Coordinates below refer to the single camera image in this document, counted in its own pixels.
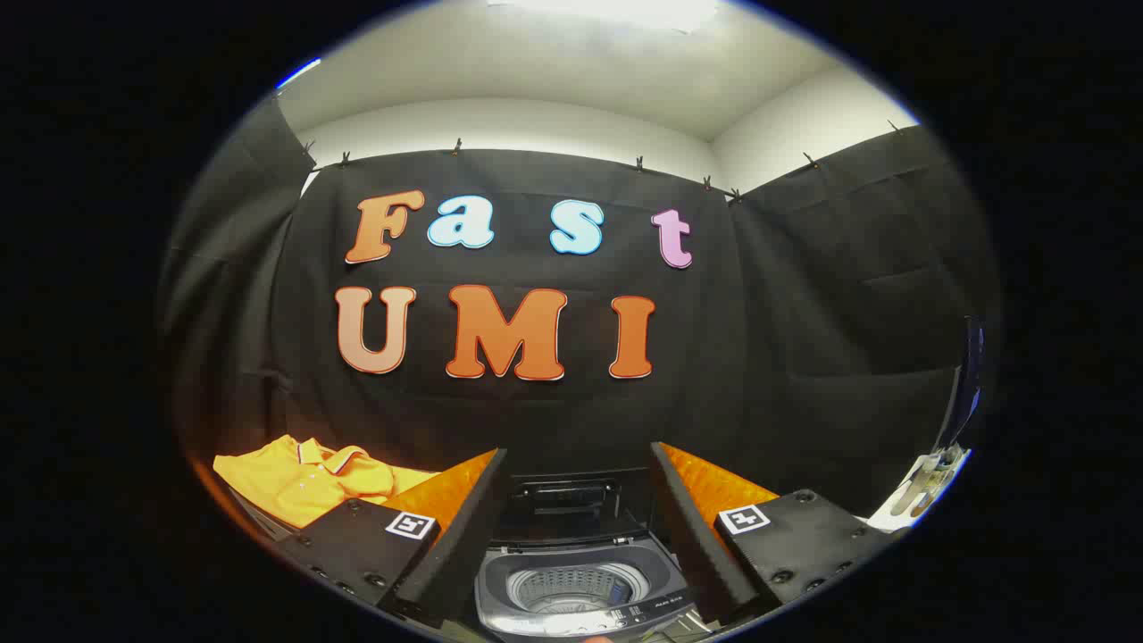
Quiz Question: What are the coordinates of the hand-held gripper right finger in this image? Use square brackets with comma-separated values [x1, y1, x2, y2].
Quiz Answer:
[650, 441, 905, 627]

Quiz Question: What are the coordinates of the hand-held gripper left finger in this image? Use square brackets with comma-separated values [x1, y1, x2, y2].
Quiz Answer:
[272, 448, 508, 631]

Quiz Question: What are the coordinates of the grey washing machine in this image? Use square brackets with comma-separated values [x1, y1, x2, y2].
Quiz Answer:
[471, 534, 715, 640]

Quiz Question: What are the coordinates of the yellow polo shirt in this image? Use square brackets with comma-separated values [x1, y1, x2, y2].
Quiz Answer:
[213, 435, 440, 530]

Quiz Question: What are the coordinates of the black backdrop cloth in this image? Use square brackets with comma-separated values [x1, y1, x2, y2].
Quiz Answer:
[161, 94, 1001, 537]

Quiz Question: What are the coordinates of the white table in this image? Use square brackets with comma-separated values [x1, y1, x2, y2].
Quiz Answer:
[866, 451, 971, 534]

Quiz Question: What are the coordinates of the white metal bracket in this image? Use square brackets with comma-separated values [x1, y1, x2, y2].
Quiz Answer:
[893, 445, 967, 517]

